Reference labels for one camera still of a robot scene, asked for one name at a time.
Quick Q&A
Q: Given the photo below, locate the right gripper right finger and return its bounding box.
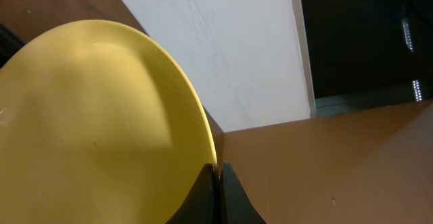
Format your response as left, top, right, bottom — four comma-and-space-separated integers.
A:
220, 162, 266, 224

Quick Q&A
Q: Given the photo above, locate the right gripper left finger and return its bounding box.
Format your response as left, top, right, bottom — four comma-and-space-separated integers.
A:
166, 163, 219, 224

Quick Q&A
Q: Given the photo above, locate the pale yellow plate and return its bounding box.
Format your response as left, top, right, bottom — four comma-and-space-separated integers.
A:
1, 20, 217, 223

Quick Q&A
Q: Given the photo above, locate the black round tray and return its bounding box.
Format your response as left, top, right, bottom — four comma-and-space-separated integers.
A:
0, 24, 25, 68

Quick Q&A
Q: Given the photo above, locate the white board panel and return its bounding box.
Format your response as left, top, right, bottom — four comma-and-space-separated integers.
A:
122, 0, 315, 132

